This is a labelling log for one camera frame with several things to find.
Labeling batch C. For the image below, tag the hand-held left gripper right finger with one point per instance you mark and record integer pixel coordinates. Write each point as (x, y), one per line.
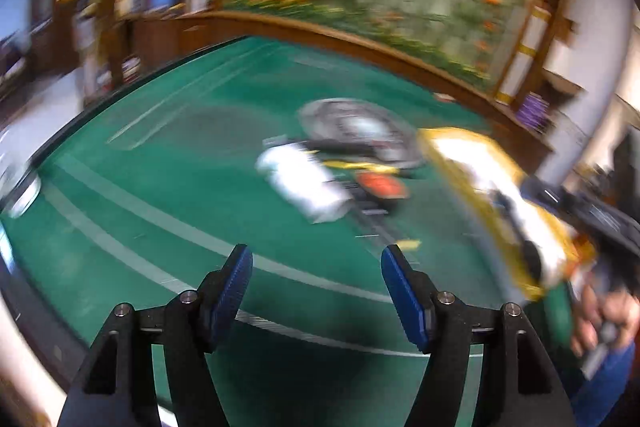
(406, 302)

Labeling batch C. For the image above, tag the person's right hand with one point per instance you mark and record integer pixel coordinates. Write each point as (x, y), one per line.
(625, 317)

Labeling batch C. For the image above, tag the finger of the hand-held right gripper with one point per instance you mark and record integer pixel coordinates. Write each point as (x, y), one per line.
(547, 197)

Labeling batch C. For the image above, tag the person's right forearm blue sleeve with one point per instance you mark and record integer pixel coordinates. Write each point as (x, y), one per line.
(600, 397)

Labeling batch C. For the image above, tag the white bottle with green label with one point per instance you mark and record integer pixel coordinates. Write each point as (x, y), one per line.
(312, 197)

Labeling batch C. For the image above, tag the black tape roll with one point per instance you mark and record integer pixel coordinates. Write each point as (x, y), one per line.
(380, 184)

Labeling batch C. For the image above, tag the white tray with yellow edge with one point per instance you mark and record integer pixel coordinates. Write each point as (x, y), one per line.
(465, 157)

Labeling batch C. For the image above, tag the white and gold pillar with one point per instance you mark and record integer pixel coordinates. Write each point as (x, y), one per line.
(527, 52)

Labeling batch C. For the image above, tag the yellow and black pen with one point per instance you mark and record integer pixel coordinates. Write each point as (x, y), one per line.
(360, 165)

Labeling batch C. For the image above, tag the curved wooden cabinet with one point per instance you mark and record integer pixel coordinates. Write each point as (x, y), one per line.
(350, 42)

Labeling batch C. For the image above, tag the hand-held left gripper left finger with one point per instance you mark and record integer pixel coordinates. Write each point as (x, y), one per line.
(227, 297)

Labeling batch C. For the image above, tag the round grey table emblem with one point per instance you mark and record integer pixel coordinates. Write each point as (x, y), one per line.
(360, 124)

